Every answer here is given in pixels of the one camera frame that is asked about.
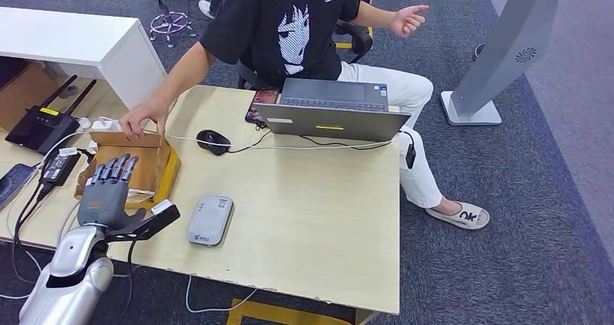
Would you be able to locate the person's right hand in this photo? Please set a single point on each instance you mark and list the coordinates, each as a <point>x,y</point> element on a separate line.
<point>146,114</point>

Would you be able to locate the person's left hand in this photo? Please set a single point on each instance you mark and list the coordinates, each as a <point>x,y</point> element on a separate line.
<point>408,21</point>

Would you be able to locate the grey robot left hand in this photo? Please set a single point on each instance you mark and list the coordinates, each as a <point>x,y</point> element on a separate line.
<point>103,203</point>

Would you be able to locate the brown cardboard box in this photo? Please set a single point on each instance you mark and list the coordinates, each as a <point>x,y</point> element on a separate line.
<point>148,169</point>

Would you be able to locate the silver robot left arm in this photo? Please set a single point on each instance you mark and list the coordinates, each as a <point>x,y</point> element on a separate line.
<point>76,260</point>

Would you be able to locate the grey card reader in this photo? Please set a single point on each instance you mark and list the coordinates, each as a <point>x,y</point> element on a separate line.
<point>210,219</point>

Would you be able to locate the white charger plug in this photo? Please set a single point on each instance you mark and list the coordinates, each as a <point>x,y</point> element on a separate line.
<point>92,146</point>
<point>106,125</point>

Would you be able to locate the black power adapter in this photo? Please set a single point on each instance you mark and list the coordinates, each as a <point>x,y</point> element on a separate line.
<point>59,168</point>

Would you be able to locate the black computer mouse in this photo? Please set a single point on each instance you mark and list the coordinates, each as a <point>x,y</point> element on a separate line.
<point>213,142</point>

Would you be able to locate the dark rounded object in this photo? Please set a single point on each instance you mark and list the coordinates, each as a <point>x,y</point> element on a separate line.
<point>479,50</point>

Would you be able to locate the round grey desk grommet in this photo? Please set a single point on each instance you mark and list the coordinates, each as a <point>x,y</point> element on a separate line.
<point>70,92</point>

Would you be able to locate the dark smartphone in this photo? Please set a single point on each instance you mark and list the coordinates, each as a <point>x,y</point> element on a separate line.
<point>14,183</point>

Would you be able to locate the black router with antennas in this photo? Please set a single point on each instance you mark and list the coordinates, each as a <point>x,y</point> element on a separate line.
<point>39,131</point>

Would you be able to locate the grey kiosk stand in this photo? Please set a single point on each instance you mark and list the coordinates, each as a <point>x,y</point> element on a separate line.
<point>503,49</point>

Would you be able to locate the white cabinet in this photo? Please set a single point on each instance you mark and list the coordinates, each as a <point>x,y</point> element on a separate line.
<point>72,33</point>

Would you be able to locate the smartphone with red screen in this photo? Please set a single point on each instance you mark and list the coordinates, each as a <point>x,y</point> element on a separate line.
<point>261,103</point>

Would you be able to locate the grey laptop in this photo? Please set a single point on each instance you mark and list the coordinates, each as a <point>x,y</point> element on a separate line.
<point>336,121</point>

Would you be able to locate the brown wooden panel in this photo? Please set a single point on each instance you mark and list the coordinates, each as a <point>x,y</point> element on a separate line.
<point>24,100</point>

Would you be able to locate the pale slipper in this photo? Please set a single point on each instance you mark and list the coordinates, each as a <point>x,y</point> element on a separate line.
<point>459,216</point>

